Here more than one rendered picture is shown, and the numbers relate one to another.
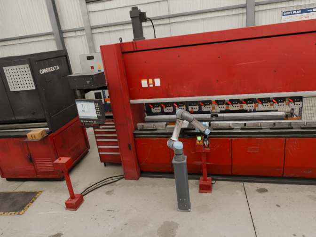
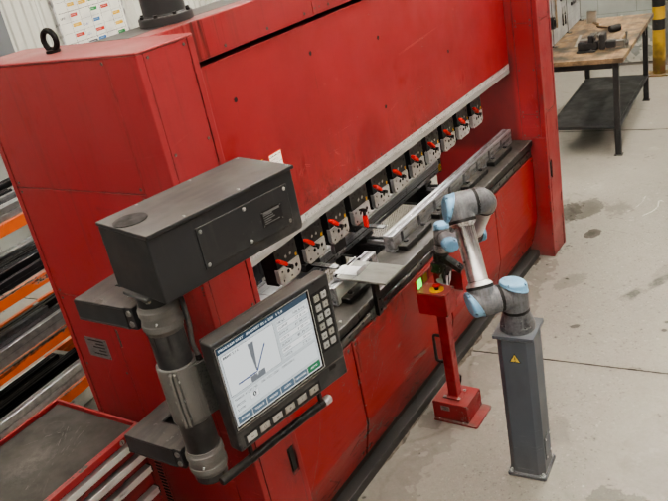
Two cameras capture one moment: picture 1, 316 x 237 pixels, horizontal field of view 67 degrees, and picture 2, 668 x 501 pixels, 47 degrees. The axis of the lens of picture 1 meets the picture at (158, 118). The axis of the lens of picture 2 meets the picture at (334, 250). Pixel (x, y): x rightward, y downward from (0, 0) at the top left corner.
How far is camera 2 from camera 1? 369 cm
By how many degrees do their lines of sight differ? 65
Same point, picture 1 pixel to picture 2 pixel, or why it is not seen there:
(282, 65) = (453, 35)
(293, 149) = (502, 214)
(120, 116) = not seen: hidden behind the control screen
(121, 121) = not seen: hidden behind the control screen
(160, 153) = (343, 415)
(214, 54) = (369, 31)
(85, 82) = (257, 218)
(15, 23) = not seen: outside the picture
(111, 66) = (193, 139)
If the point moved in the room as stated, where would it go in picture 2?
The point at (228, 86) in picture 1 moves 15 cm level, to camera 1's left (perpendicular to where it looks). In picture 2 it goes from (403, 115) to (397, 124)
